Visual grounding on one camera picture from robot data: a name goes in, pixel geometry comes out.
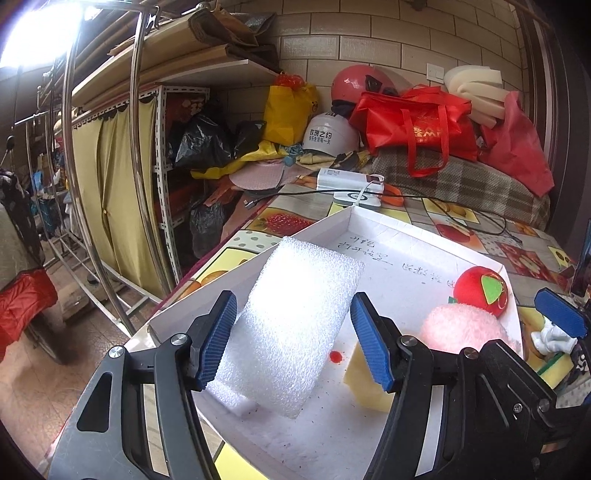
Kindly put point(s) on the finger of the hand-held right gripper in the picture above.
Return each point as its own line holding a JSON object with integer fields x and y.
{"x": 561, "y": 314}
{"x": 578, "y": 374}

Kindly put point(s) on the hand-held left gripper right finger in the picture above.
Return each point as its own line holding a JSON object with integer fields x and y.
{"x": 369, "y": 346}

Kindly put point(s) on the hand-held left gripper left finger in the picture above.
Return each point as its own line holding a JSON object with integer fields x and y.
{"x": 217, "y": 341}

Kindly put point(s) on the white figurine toy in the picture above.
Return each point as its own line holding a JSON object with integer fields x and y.
{"x": 551, "y": 339}

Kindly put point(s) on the white foam block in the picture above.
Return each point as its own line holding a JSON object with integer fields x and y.
{"x": 286, "y": 323}

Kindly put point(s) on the white cardboard box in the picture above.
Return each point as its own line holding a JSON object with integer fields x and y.
{"x": 401, "y": 258}

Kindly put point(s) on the green and yellow sponge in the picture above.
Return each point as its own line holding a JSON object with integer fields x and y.
{"x": 551, "y": 371}

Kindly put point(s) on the smartphone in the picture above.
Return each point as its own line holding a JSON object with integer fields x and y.
{"x": 582, "y": 277}

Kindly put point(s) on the red plush apple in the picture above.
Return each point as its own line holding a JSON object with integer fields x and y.
{"x": 475, "y": 290}

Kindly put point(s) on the pink plush toy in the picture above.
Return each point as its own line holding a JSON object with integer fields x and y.
{"x": 461, "y": 327}

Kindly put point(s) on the fruit print tablecloth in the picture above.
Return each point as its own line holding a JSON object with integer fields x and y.
{"x": 247, "y": 240}

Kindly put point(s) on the black plastic bag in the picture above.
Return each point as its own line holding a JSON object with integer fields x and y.
{"x": 207, "y": 226}
{"x": 249, "y": 136}
{"x": 203, "y": 138}

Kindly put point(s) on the orange scissors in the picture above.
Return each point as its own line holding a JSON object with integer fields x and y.
{"x": 392, "y": 190}

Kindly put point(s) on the plaid blanket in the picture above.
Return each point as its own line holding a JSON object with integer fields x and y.
{"x": 461, "y": 184}

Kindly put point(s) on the white power bank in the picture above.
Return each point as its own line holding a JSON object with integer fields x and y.
{"x": 346, "y": 180}

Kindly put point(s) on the pink sun hat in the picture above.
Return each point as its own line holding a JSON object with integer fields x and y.
{"x": 258, "y": 177}

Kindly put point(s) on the dark wooden door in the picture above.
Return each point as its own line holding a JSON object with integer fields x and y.
{"x": 568, "y": 138}

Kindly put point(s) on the red plastic bag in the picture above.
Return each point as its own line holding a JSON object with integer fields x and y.
{"x": 517, "y": 143}

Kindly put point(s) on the yellow curtain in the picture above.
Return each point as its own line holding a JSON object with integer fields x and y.
{"x": 120, "y": 184}

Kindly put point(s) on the yellow plastic sheet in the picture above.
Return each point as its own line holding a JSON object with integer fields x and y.
{"x": 258, "y": 154}

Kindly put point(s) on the red jacket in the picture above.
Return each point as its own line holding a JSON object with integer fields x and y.
{"x": 23, "y": 300}

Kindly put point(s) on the white helmet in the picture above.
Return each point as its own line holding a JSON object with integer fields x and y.
{"x": 330, "y": 134}

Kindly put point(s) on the red tote bag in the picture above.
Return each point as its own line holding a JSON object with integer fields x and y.
{"x": 415, "y": 124}

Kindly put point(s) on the metal storage shelf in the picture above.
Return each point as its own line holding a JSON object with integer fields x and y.
{"x": 159, "y": 120}

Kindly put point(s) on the yellow shopping bag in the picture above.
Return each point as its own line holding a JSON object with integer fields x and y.
{"x": 286, "y": 110}

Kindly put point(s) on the white foam pad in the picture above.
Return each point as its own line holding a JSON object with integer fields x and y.
{"x": 475, "y": 87}

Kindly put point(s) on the metal clothes rack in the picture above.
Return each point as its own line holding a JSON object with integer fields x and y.
{"x": 69, "y": 138}

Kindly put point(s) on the pink helmet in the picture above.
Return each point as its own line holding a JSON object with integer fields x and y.
{"x": 353, "y": 85}

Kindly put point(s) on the stack of wooden boards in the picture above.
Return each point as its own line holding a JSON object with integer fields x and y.
{"x": 184, "y": 55}

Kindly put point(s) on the white light switch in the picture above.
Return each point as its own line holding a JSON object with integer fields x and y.
{"x": 436, "y": 72}

